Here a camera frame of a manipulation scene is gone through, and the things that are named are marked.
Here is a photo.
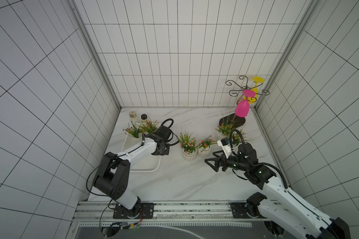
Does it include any potted gypsophila small centre-right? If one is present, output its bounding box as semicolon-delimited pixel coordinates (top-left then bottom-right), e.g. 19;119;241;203
197;135;217;158

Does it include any black metal glass rack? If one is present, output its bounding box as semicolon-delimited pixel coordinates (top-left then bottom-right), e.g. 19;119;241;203
218;75;270;127

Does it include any potted gypsophila red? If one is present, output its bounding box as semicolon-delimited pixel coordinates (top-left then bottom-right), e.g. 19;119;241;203
123;121;143;146

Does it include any potted gypsophila right front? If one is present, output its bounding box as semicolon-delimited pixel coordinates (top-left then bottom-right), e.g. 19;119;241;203
231;129;252;146

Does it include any black-lid spice jar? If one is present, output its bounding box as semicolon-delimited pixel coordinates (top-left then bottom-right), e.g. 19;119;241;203
141;114;150;123

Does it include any pink wine glass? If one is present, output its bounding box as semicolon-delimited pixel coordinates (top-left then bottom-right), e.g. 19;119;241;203
234;89;255;118

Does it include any white-lid spice jar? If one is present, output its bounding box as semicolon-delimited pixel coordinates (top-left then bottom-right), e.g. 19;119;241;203
129;111;139;123

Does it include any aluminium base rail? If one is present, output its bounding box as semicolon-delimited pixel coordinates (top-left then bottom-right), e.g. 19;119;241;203
73;201;265;224

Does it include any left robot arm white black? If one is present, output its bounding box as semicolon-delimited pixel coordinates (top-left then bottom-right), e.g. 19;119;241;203
87;119;179;218

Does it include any potted gypsophila right back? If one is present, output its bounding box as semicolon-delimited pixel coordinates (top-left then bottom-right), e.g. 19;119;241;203
216;115;236;140

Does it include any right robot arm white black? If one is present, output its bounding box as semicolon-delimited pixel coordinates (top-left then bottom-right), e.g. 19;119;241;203
205;140;351;239

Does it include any yellow wine glass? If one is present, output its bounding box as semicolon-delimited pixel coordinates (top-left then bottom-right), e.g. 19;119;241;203
247;76;265;104

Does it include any potted gypsophila pink centre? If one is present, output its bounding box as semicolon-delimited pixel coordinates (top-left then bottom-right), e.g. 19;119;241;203
179;131;197;162

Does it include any potted gypsophila red-orange front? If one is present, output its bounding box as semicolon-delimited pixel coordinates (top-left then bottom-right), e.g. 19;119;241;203
141;120;159;134

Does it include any white storage tray box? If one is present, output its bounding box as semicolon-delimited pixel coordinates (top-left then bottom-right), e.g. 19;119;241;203
122;133;161;173

